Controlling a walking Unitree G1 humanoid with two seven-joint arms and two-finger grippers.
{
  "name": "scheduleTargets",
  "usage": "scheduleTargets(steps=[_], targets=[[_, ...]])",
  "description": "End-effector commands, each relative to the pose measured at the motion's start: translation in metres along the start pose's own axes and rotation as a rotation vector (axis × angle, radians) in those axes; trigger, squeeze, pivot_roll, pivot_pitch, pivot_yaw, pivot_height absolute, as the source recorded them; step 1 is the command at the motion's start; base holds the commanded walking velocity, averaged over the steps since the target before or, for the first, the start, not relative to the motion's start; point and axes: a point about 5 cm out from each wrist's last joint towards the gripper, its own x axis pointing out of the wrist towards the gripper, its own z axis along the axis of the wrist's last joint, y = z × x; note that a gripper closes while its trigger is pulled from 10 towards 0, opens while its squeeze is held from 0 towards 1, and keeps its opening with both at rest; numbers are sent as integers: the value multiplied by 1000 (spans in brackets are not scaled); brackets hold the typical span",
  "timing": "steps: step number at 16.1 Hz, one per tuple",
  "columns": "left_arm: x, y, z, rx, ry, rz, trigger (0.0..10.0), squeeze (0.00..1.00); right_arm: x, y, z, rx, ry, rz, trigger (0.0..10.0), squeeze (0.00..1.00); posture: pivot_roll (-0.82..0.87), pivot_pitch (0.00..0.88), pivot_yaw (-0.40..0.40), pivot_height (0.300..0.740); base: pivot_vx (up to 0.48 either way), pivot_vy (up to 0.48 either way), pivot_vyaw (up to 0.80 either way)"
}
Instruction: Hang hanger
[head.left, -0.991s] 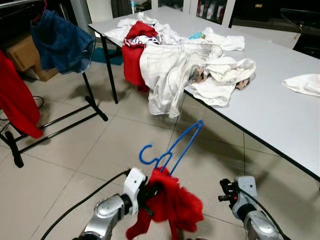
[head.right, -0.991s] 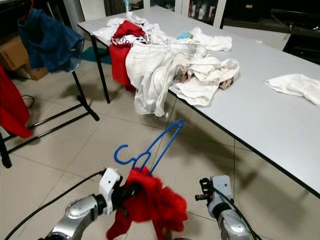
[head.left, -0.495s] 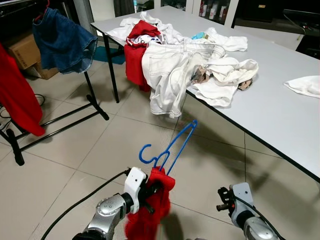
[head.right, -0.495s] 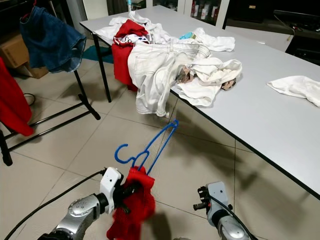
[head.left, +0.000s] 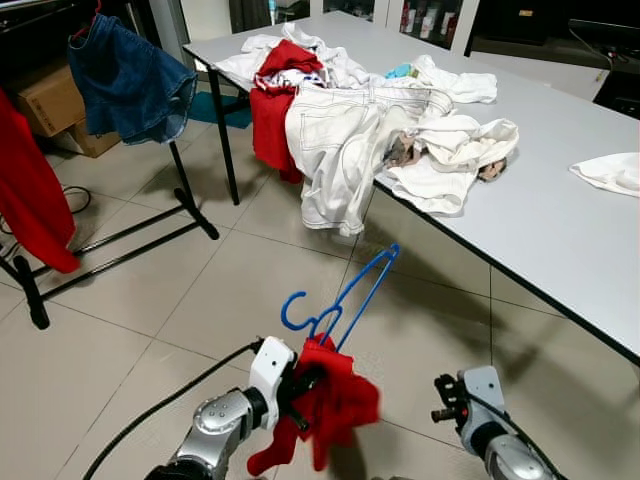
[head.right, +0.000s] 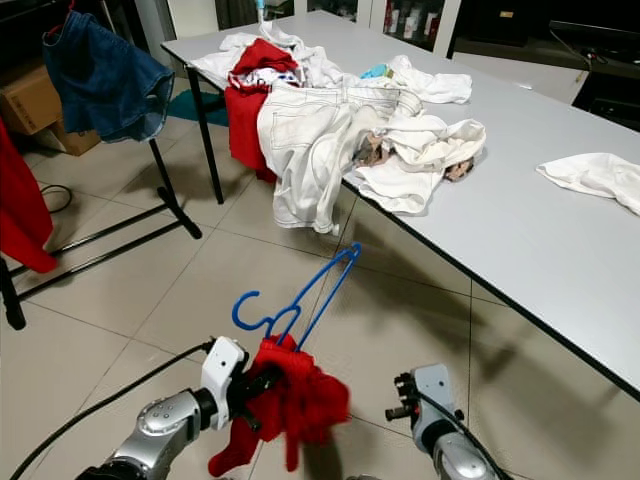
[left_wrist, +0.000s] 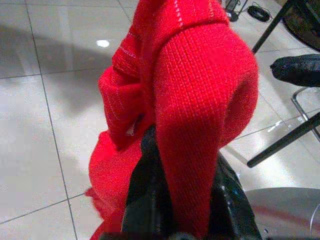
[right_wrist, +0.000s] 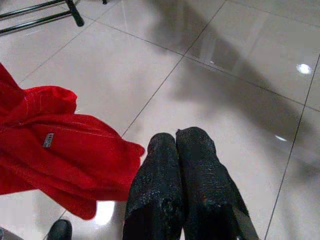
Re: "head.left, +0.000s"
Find blue plastic hanger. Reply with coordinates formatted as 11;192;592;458
279;242;402;352

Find white shirt tan sleeves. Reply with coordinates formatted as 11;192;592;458
379;112;522;217

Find red plastic hanger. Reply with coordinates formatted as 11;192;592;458
70;0;107;41

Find beige jeans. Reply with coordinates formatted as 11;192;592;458
284;80;457;239

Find red jersey white print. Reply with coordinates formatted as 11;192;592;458
247;38;327;187

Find white crumpled garment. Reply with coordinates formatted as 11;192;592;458
569;151;640;200

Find white t-shirt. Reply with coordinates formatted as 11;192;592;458
409;55;499;107

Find white rumpled clothes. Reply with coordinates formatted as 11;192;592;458
214;22;387;92

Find red shirt white trim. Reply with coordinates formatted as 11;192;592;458
0;88;82;277

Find blue denim garment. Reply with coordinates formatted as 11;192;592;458
67;12;200;147

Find white TV cabinet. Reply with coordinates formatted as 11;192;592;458
308;0;640;103

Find brown cardboard box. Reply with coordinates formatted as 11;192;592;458
14;64;122;160

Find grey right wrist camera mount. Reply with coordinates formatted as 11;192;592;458
455;365;507;457

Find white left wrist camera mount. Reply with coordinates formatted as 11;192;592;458
248;337;299;434

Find black clothes rack silver rail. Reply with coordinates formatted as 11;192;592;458
0;0;222;332

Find black coiled floor cable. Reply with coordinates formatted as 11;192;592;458
58;184;94;214

